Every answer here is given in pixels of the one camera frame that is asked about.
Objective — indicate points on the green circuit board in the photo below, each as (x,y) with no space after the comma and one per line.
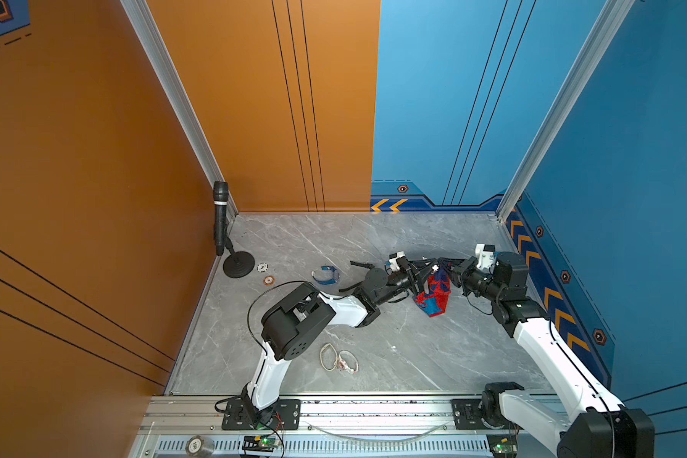
(502,446)
(261,446)

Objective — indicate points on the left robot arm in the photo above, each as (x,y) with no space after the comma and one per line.
(291,326)

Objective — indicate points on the red and blue cloth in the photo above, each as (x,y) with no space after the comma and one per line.
(434,301)

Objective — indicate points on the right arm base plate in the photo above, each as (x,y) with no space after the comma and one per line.
(472,414)

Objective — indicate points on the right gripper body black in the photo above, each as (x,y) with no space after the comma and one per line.
(472,280)

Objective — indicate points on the green circuit board left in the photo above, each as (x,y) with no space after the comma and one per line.
(261,446)

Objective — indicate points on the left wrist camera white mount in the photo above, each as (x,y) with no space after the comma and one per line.
(398,262)

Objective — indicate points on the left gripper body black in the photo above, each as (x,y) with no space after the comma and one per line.
(403,280)

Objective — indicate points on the pink white watch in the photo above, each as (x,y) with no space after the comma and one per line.
(347,362)

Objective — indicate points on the black microphone on stand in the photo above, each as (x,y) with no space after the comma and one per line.
(239,263)

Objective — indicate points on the beige band watch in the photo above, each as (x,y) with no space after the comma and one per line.
(329,357)

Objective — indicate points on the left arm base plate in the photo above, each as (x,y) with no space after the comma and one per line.
(284,415)

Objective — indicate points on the silver tape roll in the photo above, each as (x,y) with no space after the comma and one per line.
(200,447)

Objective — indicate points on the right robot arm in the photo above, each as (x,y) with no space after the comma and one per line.
(595,423)

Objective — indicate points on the green circuit board right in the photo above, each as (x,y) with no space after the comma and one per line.
(502,446)

